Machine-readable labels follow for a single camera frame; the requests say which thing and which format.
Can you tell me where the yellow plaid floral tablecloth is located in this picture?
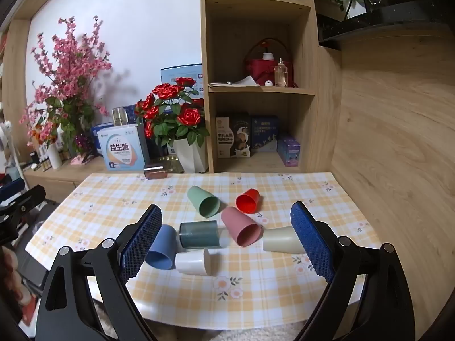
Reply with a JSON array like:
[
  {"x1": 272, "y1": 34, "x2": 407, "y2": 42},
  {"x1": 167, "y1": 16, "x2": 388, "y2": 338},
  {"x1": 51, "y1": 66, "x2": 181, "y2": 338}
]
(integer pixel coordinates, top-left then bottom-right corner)
[{"x1": 26, "y1": 172, "x2": 372, "y2": 327}]

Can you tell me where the wooden shelf unit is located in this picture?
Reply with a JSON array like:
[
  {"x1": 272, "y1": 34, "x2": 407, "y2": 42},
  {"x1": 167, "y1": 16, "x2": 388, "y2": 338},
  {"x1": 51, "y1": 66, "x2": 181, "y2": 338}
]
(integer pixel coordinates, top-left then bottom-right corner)
[{"x1": 201, "y1": 0, "x2": 342, "y2": 174}]

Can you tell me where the light blue carton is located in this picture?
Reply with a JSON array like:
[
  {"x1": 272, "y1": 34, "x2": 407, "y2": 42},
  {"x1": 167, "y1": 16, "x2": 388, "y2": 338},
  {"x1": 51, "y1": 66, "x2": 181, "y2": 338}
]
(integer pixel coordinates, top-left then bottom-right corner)
[{"x1": 161, "y1": 63, "x2": 203, "y2": 96}]

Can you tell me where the glass perfume bottle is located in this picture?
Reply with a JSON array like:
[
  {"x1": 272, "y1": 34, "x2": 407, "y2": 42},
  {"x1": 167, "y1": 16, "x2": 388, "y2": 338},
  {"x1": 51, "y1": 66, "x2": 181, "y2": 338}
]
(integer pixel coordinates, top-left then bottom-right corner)
[{"x1": 274, "y1": 58, "x2": 288, "y2": 88}]

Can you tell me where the small brown metallic box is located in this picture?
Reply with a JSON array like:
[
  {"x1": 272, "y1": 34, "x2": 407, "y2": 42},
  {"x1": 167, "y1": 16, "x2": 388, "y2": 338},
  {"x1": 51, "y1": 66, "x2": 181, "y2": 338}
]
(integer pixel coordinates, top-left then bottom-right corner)
[{"x1": 143, "y1": 164, "x2": 167, "y2": 179}]

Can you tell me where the blue cup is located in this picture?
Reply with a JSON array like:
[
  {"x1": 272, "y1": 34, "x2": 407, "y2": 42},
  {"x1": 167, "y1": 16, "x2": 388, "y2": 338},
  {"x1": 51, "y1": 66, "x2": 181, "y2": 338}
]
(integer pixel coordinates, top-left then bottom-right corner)
[{"x1": 145, "y1": 224, "x2": 177, "y2": 270}]

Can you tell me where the beige cup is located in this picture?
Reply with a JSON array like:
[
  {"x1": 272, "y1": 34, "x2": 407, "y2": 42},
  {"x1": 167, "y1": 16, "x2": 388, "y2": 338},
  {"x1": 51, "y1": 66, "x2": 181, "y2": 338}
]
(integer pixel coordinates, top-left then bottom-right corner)
[{"x1": 262, "y1": 226, "x2": 307, "y2": 254}]

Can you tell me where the pink blossom flower bunch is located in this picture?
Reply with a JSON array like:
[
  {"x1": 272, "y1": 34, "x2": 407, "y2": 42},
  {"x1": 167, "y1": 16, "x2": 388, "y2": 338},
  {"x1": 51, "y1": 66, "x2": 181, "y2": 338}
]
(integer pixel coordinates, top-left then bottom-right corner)
[{"x1": 19, "y1": 16, "x2": 112, "y2": 157}]

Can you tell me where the dark blue box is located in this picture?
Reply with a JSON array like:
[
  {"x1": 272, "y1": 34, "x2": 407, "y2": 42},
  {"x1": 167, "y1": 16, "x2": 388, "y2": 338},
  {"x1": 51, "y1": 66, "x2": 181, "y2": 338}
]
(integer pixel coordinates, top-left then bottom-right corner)
[{"x1": 251, "y1": 115, "x2": 280, "y2": 153}]

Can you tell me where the clear teal cup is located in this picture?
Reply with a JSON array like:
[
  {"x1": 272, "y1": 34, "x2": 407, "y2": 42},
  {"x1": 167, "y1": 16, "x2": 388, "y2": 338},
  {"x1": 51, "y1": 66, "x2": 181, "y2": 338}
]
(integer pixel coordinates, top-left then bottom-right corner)
[{"x1": 179, "y1": 220, "x2": 218, "y2": 249}]

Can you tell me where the white printed box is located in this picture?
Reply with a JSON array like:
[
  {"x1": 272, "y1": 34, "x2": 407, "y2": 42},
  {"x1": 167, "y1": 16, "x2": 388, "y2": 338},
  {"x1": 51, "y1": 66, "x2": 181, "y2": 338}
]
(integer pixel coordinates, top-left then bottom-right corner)
[{"x1": 97, "y1": 125, "x2": 150, "y2": 171}]

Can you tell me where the metal tumbler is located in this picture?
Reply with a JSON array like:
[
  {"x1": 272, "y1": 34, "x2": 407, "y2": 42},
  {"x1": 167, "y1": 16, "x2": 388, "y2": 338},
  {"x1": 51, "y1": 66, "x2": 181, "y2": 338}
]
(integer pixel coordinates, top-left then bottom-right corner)
[{"x1": 112, "y1": 107, "x2": 129, "y2": 127}]

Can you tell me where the white cup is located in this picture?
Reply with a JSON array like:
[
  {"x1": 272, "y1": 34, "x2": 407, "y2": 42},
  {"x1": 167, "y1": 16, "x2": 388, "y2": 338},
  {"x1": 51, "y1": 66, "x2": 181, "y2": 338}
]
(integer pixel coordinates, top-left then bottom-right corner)
[{"x1": 175, "y1": 248, "x2": 211, "y2": 276}]

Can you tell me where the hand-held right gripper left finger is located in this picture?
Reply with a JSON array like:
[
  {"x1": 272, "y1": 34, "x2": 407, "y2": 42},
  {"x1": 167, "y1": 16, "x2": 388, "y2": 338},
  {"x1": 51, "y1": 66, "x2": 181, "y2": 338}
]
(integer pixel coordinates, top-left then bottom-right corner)
[{"x1": 35, "y1": 204, "x2": 163, "y2": 341}]

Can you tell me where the red rose bouquet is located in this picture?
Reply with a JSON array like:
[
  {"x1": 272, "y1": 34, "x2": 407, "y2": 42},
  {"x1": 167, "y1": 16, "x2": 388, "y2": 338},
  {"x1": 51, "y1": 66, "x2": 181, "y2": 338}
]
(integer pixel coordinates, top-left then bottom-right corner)
[{"x1": 134, "y1": 77, "x2": 210, "y2": 148}]

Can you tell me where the red cup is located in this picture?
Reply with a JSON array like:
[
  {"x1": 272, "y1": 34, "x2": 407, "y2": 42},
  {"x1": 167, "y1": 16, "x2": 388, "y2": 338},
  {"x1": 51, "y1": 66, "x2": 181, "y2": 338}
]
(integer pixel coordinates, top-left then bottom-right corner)
[{"x1": 235, "y1": 188, "x2": 261, "y2": 214}]

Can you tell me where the black wall shelf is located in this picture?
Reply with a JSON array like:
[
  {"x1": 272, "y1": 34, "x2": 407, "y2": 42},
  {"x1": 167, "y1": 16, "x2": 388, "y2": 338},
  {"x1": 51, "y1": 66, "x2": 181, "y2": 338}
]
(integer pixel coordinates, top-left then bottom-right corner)
[{"x1": 316, "y1": 5, "x2": 455, "y2": 51}]

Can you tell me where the red basket with handle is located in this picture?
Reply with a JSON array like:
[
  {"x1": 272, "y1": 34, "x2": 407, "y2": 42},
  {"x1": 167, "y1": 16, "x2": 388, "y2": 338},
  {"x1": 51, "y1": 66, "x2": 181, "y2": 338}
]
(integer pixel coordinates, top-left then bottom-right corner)
[{"x1": 243, "y1": 38, "x2": 295, "y2": 88}]

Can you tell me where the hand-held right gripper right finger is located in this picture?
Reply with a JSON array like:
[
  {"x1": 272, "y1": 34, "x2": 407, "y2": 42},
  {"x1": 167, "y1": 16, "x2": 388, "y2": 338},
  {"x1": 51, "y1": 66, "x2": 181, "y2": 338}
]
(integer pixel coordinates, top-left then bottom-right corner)
[{"x1": 289, "y1": 201, "x2": 416, "y2": 341}]

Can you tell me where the purple box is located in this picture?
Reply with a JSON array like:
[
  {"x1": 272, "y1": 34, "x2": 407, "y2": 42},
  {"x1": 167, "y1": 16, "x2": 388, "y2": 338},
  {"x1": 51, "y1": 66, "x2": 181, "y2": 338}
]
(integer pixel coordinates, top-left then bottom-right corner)
[{"x1": 276, "y1": 136, "x2": 301, "y2": 167}]

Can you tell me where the green cup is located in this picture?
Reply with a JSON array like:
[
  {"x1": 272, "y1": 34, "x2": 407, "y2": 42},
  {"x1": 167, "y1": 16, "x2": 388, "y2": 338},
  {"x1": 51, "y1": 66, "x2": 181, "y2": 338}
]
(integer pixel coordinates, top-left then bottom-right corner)
[{"x1": 187, "y1": 186, "x2": 221, "y2": 218}]

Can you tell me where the white faceted vase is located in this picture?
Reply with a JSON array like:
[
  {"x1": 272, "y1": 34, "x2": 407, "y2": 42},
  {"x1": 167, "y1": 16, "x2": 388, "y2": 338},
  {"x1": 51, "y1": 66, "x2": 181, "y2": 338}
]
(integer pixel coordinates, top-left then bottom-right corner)
[{"x1": 171, "y1": 138, "x2": 208, "y2": 174}]

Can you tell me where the cream and black snack box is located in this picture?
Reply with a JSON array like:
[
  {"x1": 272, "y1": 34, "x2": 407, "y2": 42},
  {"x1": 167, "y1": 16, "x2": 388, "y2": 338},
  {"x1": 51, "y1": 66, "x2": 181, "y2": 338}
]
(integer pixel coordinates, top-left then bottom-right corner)
[{"x1": 216, "y1": 114, "x2": 253, "y2": 159}]

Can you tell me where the pink cup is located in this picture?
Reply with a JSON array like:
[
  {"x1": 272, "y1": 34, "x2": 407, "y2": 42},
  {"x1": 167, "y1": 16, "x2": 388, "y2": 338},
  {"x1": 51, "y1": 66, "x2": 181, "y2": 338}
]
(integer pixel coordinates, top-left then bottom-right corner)
[{"x1": 221, "y1": 206, "x2": 264, "y2": 248}]

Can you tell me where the stack of papers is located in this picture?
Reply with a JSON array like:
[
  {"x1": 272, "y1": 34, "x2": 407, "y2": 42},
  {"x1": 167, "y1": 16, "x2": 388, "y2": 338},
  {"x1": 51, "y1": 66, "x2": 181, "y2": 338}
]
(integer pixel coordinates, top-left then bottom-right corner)
[{"x1": 208, "y1": 76, "x2": 260, "y2": 88}]

